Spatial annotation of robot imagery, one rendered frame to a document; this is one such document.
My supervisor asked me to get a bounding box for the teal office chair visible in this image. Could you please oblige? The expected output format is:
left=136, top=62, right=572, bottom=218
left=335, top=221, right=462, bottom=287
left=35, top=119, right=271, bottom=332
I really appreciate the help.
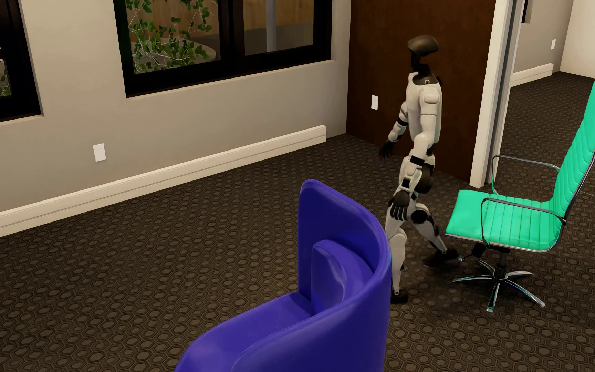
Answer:
left=445, top=77, right=595, bottom=314

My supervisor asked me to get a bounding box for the white left robot leg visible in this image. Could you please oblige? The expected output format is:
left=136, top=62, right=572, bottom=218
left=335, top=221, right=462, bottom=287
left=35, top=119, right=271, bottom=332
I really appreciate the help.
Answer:
left=410, top=164, right=461, bottom=268

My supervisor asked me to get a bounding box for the white robot leg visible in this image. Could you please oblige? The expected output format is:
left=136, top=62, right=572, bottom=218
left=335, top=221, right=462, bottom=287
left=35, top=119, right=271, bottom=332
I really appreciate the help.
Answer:
left=410, top=164, right=461, bottom=268
left=384, top=191, right=415, bottom=304

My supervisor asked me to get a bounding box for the white right robot leg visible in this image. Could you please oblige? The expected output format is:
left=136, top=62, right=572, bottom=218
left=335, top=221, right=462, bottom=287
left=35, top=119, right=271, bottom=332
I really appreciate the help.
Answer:
left=384, top=191, right=415, bottom=304

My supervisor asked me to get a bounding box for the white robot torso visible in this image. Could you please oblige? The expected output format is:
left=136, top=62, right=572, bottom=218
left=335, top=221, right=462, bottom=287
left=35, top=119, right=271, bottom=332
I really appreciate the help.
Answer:
left=403, top=71, right=443, bottom=155

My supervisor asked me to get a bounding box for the dark brown wooden door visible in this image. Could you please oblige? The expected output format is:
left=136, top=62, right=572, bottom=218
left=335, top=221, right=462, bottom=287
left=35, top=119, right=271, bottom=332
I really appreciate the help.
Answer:
left=346, top=0, right=498, bottom=183

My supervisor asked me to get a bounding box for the black robot head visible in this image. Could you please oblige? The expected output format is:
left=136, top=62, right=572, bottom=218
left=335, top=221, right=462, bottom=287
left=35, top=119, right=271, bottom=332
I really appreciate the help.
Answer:
left=407, top=35, right=439, bottom=73

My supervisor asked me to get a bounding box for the blue tub armchair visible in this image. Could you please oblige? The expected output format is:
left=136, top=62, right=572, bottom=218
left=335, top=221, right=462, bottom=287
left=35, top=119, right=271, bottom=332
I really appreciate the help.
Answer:
left=175, top=179, right=393, bottom=372

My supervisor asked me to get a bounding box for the short white baseboard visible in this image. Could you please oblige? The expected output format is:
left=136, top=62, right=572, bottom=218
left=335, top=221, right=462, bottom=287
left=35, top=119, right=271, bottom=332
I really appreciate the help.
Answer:
left=510, top=63, right=555, bottom=88

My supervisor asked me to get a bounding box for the large black-framed window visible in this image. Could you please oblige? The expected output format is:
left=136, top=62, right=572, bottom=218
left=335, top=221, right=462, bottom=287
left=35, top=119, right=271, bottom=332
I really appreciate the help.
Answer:
left=113, top=0, right=334, bottom=98

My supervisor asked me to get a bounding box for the long white baseboard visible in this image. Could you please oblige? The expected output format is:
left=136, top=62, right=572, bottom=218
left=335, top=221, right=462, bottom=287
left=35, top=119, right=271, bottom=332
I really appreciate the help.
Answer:
left=0, top=125, right=327, bottom=248

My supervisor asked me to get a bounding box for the small black-framed window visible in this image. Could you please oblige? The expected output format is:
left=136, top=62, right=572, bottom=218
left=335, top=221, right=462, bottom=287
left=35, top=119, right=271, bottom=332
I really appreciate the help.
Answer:
left=0, top=0, right=43, bottom=129

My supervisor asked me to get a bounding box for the white door frame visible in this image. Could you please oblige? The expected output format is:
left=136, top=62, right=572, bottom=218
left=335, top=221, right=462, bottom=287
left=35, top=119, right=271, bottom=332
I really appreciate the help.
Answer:
left=469, top=0, right=527, bottom=189

